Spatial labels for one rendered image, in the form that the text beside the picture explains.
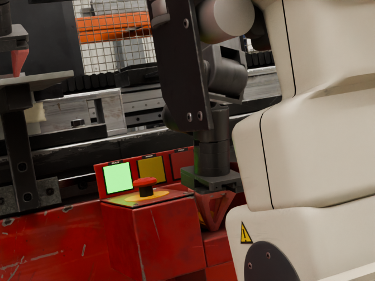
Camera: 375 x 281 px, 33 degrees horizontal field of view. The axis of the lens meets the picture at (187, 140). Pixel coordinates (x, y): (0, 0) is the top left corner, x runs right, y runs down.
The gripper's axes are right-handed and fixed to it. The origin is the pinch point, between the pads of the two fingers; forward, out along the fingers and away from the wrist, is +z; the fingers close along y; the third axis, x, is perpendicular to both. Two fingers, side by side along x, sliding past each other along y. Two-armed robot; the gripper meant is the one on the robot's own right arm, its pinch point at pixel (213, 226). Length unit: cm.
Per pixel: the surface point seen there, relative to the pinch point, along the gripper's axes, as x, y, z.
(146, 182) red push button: 10.2, 2.9, -8.4
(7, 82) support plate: 27.0, 17.2, -24.0
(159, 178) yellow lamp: 3.4, 12.3, -5.6
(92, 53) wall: -146, 460, 15
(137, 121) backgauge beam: -14, 62, -5
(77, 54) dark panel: -10, 94, -20
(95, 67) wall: -146, 457, 27
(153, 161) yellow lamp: 4.2, 13.0, -8.5
